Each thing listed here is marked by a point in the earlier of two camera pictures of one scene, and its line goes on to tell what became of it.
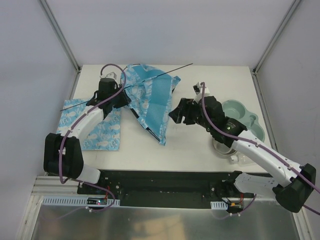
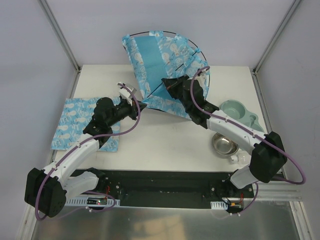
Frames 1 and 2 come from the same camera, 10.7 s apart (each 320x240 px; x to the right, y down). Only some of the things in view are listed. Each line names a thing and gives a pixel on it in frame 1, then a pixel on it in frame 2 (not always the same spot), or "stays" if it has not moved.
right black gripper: (187, 111) → (177, 85)
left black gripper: (120, 99) → (135, 109)
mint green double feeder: (235, 109) stays
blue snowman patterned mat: (105, 135) stays
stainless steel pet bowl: (222, 148) stays
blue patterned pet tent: (150, 94) → (153, 56)
